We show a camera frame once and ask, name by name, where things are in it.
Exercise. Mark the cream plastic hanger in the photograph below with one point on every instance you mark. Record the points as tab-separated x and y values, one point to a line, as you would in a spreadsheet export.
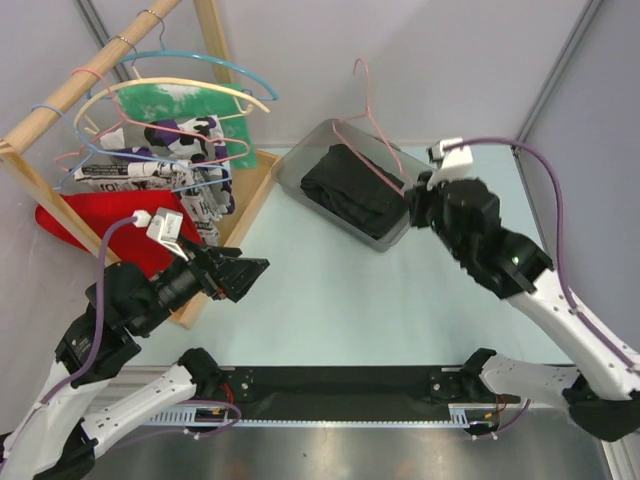
180	84

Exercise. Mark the purple cow print garment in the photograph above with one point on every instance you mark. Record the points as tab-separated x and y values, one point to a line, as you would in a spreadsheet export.
197	140

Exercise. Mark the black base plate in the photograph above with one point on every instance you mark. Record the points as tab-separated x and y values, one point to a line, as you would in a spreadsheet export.
343	394

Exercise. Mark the black trousers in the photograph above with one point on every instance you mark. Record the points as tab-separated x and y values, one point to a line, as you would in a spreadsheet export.
356	190

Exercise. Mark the clear grey plastic bin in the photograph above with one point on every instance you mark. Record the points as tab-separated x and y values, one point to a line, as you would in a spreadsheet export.
302	158

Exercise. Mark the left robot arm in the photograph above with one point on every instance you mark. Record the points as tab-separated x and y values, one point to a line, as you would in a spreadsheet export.
59	439

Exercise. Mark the blue plastic hanger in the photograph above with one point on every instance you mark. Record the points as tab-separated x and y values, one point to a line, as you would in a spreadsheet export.
227	66

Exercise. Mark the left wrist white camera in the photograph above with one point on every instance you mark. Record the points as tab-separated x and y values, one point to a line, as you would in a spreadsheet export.
164	228

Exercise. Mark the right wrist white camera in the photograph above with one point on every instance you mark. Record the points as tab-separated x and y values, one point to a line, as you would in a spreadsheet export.
449	161

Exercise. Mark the wrist white camera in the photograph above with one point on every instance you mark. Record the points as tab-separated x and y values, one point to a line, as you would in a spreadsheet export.
449	161
164	228

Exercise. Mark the aluminium rail with cable duct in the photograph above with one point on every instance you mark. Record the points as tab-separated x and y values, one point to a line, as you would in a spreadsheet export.
211	416

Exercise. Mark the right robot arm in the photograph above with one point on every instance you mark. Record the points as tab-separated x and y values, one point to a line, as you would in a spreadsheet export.
550	320

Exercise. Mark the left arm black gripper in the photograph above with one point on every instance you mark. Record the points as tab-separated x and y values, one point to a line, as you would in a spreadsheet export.
236	274

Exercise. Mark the red garment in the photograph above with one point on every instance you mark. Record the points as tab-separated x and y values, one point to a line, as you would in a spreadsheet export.
100	210

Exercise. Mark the green white garment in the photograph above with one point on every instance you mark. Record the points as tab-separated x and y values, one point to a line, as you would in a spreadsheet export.
148	104

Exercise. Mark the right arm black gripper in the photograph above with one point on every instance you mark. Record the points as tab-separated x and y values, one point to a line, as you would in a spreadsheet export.
420	194

